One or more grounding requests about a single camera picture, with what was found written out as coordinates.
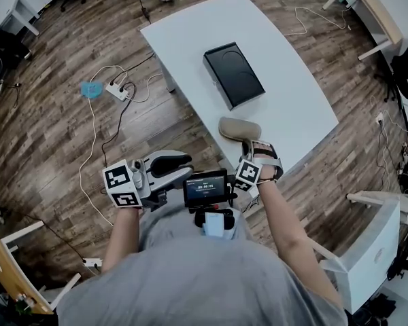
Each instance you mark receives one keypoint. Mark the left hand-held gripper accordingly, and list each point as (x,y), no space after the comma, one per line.
(122,182)

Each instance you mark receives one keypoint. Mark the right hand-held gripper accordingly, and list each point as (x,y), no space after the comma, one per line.
(248,175)

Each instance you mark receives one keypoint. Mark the beige glasses case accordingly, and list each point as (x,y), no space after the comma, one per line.
(239,128)

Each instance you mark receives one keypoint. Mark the person's right forearm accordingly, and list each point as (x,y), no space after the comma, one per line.
(285,222)

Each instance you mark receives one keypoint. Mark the person's left forearm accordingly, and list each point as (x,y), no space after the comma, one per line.
(120,239)

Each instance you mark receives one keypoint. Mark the person's right hand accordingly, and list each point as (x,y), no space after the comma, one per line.
(265,149)

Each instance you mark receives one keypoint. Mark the chest-mounted screen device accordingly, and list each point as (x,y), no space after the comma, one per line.
(205,187)

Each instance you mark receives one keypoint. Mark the black rectangular box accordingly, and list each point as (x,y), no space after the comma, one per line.
(236,76)

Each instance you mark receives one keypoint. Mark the white table leg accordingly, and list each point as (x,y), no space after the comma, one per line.
(168,76)

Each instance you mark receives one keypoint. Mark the blue cloth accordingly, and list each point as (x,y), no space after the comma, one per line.
(92,90)

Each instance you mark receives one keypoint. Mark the person's grey shirt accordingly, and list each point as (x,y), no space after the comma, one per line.
(197,284)

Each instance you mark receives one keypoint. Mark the small white power strip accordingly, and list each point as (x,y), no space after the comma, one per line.
(92,261)

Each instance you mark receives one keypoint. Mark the white floor socket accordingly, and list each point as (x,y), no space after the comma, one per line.
(379,117)

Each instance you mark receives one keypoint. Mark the white side table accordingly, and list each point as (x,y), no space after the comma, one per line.
(364,260)

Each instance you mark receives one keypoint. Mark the light wooden desk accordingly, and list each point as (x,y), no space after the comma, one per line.
(10,273)
(377,9)

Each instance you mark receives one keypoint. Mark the white desk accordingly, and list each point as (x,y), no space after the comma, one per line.
(17,12)

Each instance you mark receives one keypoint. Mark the black chest mount bracket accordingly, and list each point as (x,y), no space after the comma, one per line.
(216,222)

